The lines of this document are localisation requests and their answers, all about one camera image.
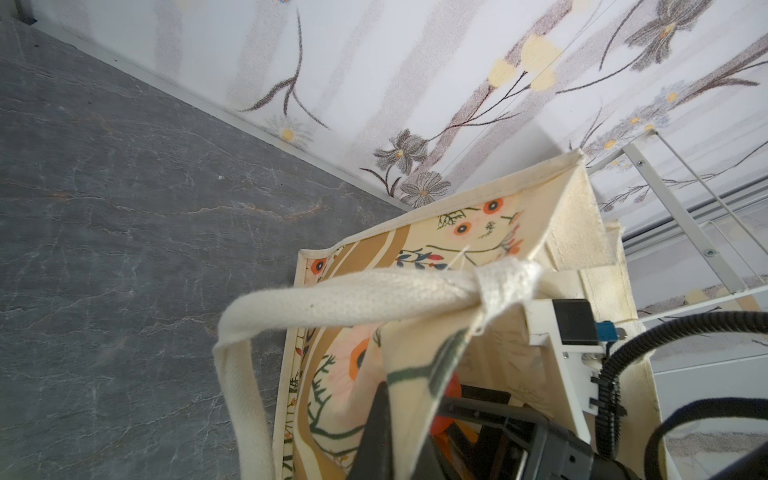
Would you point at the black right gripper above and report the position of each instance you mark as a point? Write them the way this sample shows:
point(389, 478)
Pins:
point(505, 442)

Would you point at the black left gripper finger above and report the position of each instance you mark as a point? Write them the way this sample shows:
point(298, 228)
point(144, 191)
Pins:
point(374, 459)

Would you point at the red tomato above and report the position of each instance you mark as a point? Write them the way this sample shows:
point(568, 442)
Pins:
point(443, 420)

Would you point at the floral canvas tote bag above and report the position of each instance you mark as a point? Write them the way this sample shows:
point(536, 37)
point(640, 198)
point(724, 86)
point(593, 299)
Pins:
point(432, 296)

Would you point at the orange candy bag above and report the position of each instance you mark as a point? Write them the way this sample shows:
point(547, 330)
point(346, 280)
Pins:
point(452, 463)

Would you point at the white wooden shelf rack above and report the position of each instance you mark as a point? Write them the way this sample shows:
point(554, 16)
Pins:
point(692, 228)

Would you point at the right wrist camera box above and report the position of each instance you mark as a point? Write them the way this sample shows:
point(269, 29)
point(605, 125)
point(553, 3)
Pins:
point(566, 334)

